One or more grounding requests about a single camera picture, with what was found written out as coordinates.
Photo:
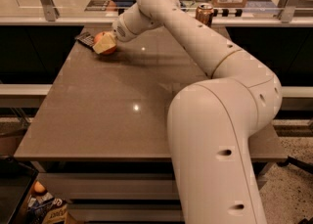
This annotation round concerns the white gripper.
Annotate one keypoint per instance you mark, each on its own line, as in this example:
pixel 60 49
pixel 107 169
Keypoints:
pixel 121 33

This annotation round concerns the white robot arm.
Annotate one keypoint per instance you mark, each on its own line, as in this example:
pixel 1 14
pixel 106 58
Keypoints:
pixel 209 122

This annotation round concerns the dark rxbar chocolate bar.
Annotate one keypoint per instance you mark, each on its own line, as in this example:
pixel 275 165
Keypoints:
pixel 86 39

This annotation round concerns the gold drink can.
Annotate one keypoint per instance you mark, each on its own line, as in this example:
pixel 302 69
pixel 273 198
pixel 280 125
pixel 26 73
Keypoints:
pixel 204 13

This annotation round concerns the upper grey drawer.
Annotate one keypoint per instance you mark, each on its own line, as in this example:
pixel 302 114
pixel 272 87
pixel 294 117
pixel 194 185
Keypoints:
pixel 140 187

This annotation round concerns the grey drawer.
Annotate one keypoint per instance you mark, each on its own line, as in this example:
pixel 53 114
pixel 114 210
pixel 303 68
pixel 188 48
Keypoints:
pixel 126 212
pixel 140 187

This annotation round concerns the small orange fruit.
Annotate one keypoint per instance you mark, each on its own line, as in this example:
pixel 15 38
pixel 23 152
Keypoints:
pixel 39 188

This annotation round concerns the lower grey drawer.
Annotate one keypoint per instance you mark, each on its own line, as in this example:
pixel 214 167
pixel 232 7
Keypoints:
pixel 126 212

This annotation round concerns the snack bags in bin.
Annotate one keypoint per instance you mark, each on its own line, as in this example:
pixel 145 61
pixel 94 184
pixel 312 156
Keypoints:
pixel 46 209

